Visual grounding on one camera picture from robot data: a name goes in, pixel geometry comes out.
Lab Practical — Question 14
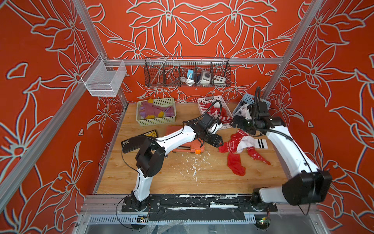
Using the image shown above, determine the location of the red christmas sock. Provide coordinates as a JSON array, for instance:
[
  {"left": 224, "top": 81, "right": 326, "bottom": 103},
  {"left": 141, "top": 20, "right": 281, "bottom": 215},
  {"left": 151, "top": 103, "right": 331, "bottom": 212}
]
[{"left": 200, "top": 102, "right": 228, "bottom": 118}]

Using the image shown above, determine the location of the white black striped crew sock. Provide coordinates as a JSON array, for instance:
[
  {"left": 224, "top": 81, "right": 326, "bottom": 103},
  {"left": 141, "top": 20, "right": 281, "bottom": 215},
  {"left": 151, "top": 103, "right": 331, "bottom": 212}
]
[{"left": 236, "top": 136, "right": 268, "bottom": 153}]

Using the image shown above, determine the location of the red white striped santa sock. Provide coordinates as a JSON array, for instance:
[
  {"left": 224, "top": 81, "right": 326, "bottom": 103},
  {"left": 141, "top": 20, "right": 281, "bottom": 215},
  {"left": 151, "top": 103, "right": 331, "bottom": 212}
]
[{"left": 219, "top": 116, "right": 233, "bottom": 124}]

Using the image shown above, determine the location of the purple ribbed sock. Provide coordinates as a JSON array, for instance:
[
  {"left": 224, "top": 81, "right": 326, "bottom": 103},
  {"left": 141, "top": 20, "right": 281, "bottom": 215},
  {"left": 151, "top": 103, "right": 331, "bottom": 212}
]
[{"left": 139, "top": 99, "right": 175, "bottom": 119}]

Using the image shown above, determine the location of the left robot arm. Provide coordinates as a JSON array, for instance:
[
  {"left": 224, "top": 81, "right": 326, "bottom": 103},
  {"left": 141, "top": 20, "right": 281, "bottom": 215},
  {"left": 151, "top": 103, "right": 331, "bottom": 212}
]
[{"left": 131, "top": 114, "right": 224, "bottom": 209}]

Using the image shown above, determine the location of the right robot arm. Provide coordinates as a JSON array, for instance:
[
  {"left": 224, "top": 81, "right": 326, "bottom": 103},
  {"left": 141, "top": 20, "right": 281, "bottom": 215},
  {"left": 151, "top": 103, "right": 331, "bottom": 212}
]
[{"left": 231, "top": 101, "right": 332, "bottom": 209}]

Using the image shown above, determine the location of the blue plastic basket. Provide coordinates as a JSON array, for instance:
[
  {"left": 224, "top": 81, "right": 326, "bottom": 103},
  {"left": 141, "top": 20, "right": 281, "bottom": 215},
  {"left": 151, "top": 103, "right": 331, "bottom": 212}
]
[{"left": 232, "top": 93, "right": 270, "bottom": 120}]

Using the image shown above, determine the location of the white plastic basket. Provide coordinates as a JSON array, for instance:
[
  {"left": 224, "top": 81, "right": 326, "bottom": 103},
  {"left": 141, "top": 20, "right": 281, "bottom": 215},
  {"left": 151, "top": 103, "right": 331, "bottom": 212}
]
[{"left": 198, "top": 96, "right": 233, "bottom": 129}]

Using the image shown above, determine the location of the green plastic basket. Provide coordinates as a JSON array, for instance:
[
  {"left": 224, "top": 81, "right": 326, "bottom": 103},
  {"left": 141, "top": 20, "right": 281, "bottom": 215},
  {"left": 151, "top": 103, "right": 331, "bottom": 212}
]
[{"left": 136, "top": 97, "right": 176, "bottom": 126}]

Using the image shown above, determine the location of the orange plastic tool case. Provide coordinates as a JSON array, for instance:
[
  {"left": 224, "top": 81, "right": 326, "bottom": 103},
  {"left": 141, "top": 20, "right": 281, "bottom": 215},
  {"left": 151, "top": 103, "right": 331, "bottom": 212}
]
[{"left": 166, "top": 125, "right": 205, "bottom": 154}]

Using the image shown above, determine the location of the white power adapter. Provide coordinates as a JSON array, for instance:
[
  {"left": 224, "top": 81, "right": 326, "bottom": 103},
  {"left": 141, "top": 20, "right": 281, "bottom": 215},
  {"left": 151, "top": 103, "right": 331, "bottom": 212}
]
[{"left": 180, "top": 69, "right": 195, "bottom": 86}]

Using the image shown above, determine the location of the white socket cube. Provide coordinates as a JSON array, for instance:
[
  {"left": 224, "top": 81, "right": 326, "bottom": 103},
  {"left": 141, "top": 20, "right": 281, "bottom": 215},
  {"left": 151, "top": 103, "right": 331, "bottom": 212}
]
[{"left": 197, "top": 70, "right": 211, "bottom": 85}]

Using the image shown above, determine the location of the white button box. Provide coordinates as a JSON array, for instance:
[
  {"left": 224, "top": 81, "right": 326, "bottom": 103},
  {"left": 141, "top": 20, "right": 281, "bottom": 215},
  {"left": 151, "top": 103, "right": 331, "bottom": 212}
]
[{"left": 213, "top": 75, "right": 227, "bottom": 86}]

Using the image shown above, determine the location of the black yellow bit box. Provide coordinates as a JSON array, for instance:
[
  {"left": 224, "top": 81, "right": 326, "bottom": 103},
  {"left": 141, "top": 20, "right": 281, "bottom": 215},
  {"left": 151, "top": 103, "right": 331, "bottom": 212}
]
[{"left": 121, "top": 130, "right": 158, "bottom": 154}]

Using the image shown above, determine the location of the black wire wall basket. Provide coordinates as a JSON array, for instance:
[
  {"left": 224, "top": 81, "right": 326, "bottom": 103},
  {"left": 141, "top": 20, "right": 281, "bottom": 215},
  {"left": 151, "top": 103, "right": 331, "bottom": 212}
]
[{"left": 144, "top": 56, "right": 232, "bottom": 88}]

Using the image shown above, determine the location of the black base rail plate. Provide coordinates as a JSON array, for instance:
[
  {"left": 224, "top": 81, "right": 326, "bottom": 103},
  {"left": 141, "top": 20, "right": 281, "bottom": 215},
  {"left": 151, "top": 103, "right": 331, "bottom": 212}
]
[{"left": 121, "top": 195, "right": 278, "bottom": 223}]

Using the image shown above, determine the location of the white wire wall basket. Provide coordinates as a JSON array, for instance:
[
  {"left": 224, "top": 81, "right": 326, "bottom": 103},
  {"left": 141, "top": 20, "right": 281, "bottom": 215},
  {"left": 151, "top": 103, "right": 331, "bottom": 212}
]
[{"left": 82, "top": 60, "right": 127, "bottom": 97}]

